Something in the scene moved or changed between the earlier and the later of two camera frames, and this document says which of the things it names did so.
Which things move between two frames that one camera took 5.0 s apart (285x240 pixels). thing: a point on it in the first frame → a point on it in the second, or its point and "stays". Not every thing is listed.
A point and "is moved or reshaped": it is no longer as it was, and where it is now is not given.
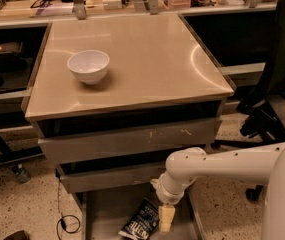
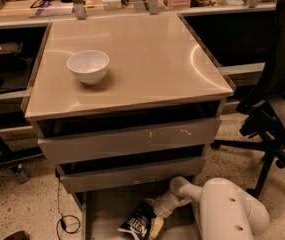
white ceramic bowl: (89, 65) stays
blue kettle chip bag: (144, 220) is moved or reshaped
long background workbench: (15, 5) stays
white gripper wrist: (169, 196) → (167, 206)
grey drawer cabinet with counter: (111, 140) stays
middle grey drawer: (81, 178) stays
